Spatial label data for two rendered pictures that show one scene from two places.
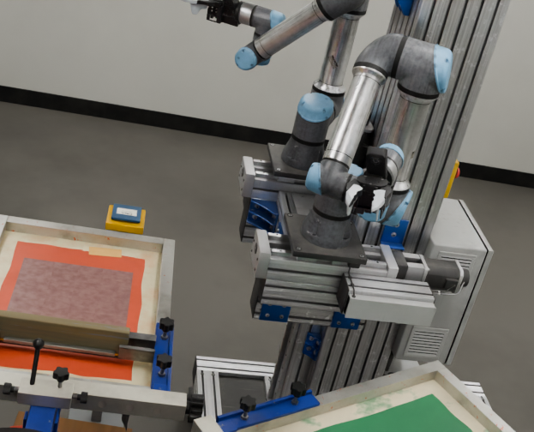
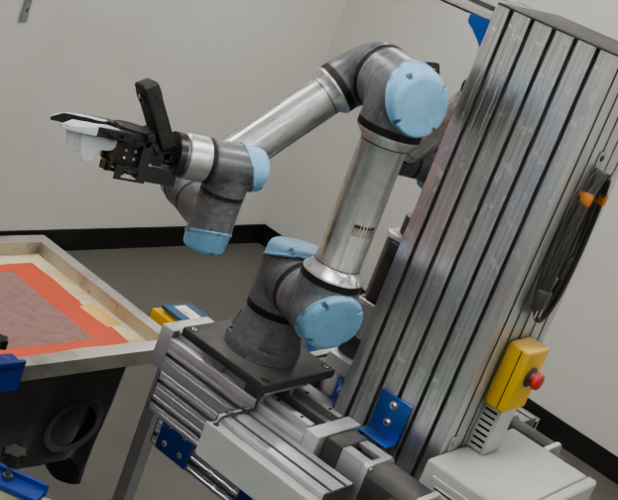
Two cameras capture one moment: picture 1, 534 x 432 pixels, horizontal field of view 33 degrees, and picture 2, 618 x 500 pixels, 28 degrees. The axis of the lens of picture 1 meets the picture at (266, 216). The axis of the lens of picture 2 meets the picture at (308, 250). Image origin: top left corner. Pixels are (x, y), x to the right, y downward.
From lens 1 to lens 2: 1.98 m
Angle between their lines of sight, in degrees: 42
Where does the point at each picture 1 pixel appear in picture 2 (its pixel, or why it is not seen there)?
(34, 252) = (29, 275)
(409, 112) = (357, 154)
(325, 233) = (238, 326)
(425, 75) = (378, 91)
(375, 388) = not seen: outside the picture
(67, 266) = (38, 297)
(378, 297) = (248, 445)
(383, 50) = (353, 52)
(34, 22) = not seen: hidden behind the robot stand
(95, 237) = (106, 298)
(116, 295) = (37, 334)
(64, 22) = not seen: hidden behind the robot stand
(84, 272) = (44, 309)
